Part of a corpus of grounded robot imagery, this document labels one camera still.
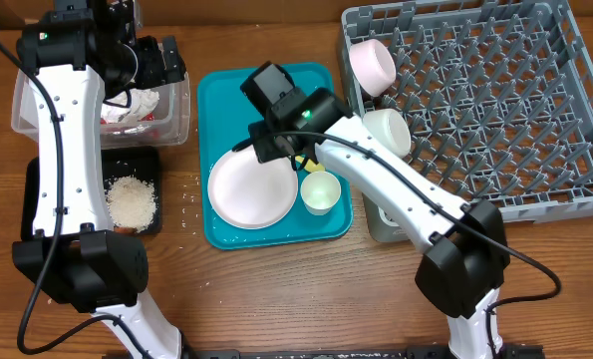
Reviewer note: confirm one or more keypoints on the white bowl with brown food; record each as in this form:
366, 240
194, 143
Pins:
390, 129

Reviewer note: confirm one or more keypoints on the pile of rice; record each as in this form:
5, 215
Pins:
131, 203

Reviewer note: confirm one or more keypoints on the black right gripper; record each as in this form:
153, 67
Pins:
265, 143

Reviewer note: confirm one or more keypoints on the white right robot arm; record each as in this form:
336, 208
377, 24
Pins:
462, 243

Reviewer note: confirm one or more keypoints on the yellow plastic spoon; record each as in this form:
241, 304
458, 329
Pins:
309, 166

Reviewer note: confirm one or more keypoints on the red snack wrapper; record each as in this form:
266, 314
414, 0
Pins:
146, 119

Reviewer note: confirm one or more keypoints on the white napkin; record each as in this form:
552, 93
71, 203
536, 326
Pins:
128, 107

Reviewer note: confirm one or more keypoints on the large white plate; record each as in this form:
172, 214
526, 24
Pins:
248, 194

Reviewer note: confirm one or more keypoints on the clear plastic bin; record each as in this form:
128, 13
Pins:
169, 126

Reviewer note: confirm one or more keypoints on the teal plastic tray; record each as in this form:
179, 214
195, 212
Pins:
223, 117

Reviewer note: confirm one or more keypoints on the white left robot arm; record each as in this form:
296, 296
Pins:
78, 55

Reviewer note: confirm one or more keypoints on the white mint cup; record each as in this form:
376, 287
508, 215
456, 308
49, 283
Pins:
320, 191

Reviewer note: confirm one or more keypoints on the black tray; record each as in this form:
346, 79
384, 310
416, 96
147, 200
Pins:
141, 163

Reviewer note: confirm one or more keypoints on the grey dish rack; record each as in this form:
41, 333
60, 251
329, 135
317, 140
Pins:
498, 96

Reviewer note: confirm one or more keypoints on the pink bowl with rice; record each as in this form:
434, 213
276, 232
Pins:
373, 66

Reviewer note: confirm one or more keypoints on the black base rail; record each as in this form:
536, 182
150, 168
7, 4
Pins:
414, 352

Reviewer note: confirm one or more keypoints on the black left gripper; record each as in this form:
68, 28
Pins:
155, 73

